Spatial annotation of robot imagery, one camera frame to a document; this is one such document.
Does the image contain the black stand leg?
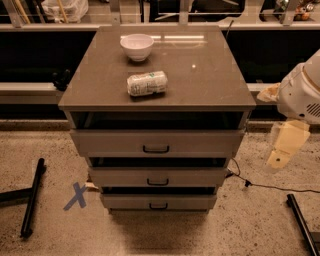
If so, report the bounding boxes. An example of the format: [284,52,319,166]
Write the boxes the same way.
[287,194,320,256]
[0,158,46,239]

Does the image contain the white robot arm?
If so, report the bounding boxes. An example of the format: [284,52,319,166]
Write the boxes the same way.
[257,50,320,171]

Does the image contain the grey drawer cabinet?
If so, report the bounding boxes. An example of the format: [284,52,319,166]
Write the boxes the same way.
[57,25,257,214]

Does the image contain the crushed white can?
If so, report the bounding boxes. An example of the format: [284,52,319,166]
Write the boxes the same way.
[127,71,168,97]

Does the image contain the black stand leg right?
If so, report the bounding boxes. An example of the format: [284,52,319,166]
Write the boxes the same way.
[287,194,320,256]

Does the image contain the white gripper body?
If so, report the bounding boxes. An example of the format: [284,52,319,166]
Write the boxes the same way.
[277,62,320,124]

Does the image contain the black clamp on rail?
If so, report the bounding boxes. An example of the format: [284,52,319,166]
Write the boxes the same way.
[52,69,71,91]

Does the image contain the white bowl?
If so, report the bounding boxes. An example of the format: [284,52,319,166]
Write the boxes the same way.
[120,34,154,62]

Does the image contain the blue tape cross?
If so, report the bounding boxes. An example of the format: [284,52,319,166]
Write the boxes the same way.
[63,182,86,211]

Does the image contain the white plastic bag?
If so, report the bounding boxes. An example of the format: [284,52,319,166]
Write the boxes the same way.
[42,0,89,23]

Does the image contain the black power cable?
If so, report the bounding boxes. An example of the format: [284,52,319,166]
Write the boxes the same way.
[225,157,320,194]

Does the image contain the black stand leg left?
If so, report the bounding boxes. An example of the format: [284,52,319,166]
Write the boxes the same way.
[0,158,46,239]

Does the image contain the grey drawer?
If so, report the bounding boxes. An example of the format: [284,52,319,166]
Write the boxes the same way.
[71,130,244,158]
[101,194,217,211]
[88,167,227,187]

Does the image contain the metal railing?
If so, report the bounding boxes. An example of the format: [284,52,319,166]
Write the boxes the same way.
[0,0,320,30]

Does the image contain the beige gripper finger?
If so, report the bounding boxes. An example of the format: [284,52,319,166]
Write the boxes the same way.
[257,83,280,102]
[265,119,310,174]

